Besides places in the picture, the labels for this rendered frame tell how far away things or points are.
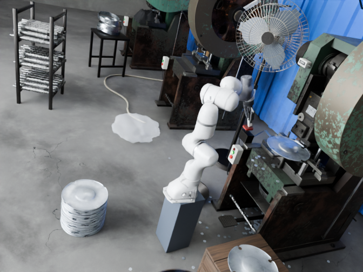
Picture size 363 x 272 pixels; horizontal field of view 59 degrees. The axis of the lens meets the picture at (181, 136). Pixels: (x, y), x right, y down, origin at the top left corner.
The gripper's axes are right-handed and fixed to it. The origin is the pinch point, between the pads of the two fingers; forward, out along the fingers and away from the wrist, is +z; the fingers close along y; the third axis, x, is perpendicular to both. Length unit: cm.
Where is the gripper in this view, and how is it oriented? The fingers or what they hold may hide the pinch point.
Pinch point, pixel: (249, 122)
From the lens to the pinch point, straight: 237.1
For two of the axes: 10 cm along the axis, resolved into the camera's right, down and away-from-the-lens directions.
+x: 9.2, -3.6, 1.6
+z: 1.9, 7.5, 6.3
